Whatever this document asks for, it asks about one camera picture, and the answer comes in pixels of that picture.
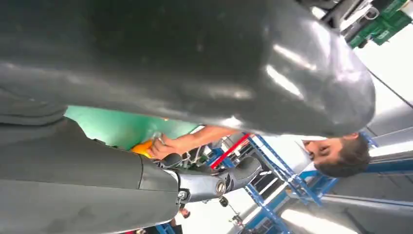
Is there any red bar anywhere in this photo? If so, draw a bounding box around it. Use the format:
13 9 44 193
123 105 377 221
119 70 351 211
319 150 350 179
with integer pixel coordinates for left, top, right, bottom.
209 133 252 169

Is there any green plastic crate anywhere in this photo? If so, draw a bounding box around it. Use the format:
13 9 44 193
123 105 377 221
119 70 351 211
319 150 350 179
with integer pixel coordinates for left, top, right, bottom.
347 0 413 49

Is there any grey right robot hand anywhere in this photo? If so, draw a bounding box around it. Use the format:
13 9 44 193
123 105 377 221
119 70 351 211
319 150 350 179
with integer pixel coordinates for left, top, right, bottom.
0 0 377 234

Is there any person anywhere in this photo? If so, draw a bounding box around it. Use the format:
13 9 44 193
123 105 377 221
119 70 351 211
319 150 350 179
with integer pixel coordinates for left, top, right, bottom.
148 125 372 178

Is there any green table mat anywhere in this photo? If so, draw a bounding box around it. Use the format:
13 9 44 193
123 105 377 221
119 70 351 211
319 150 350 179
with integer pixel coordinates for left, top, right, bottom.
64 105 201 152

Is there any blue metal rack frame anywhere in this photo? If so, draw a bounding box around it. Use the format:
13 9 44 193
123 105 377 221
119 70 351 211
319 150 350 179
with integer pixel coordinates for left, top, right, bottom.
206 132 339 234

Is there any person's right hand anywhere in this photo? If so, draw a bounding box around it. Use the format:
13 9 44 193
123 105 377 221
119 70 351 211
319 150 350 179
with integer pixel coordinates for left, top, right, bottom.
148 133 188 160

